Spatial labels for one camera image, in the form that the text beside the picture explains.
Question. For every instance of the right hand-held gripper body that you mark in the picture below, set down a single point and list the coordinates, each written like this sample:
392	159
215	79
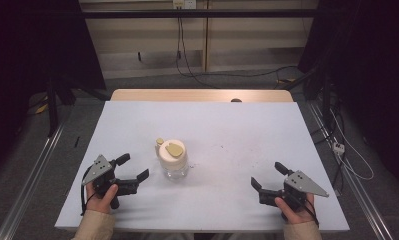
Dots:
303	185

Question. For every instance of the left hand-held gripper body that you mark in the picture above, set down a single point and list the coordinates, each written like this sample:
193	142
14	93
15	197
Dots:
98	168

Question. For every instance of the glass jar with cream lid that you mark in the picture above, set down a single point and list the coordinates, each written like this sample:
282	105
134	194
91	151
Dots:
173	160

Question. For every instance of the person's right hand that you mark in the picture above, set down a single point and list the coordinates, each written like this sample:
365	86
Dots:
297	217

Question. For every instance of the person's left hand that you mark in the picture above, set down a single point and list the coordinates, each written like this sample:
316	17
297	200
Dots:
100	204

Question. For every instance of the small black floor item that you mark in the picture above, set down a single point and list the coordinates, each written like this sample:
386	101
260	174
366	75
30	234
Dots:
76	141

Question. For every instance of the white table board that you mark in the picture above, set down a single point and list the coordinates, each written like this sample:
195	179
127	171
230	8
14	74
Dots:
237	140

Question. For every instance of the white power strip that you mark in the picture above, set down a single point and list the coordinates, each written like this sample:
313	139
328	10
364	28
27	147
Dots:
338	148

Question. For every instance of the black metal stand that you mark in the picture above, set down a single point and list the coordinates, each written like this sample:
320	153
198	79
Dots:
52	110

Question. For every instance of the yellow floor tape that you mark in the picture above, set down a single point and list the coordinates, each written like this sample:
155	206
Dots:
42	108
288	80

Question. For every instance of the black curtain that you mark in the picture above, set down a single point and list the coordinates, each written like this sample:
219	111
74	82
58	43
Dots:
37	43
370	50

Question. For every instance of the aluminium floor rail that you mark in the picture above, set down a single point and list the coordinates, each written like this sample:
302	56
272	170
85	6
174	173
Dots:
363	196
30	180

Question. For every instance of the small black wall fixture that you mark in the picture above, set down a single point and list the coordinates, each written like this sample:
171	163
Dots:
139	56

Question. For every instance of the tan wooden wall post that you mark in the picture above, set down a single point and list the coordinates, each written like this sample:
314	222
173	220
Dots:
206	40

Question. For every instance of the black horizontal frame bar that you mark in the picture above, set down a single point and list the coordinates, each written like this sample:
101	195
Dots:
187	13

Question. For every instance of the white wall socket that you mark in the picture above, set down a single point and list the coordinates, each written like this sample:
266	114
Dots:
184	3

